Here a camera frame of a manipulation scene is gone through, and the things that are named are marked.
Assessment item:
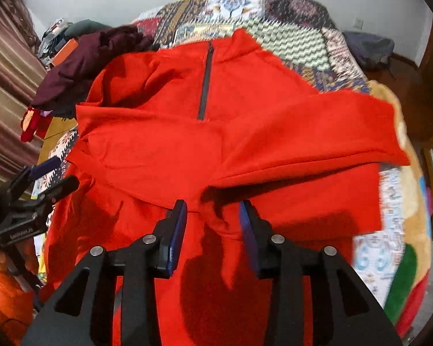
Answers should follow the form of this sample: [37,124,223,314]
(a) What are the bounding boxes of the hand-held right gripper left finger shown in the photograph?
[22,199,188,346]

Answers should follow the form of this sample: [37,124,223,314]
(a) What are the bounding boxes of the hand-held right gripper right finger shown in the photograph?
[238,199,405,346]

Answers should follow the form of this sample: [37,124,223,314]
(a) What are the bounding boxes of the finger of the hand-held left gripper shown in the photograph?
[31,175,81,206]
[8,156,63,197]

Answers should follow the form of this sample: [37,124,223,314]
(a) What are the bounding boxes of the red zip-neck sweater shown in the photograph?
[40,28,411,346]

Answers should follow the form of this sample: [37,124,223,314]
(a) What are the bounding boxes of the mustard yellow sheet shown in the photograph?
[38,115,78,166]

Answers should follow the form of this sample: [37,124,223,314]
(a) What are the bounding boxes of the red plush toy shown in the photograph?
[20,106,53,143]

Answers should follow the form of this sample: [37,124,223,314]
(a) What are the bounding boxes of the dark blue garment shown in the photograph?
[48,103,78,120]

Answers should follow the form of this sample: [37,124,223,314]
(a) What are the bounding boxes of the striped curtain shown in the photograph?
[0,0,47,181]

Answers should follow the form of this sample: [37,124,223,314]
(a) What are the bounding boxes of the maroon jacket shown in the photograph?
[31,25,156,110]

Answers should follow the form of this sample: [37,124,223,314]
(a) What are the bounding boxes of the orange box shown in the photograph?
[51,38,80,66]

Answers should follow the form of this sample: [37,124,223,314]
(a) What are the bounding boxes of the grey white clutter pile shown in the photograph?
[38,18,69,62]

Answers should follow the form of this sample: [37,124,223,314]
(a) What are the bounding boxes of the dark green cloth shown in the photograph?
[63,20,112,38]

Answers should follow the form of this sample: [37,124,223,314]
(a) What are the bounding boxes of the beige plush blanket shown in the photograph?
[368,79,433,336]

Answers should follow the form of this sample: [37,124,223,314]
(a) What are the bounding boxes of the patchwork quilt bed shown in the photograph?
[31,0,408,311]

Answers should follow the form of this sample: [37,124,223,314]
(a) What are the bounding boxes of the grey bag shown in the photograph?
[343,31,395,71]

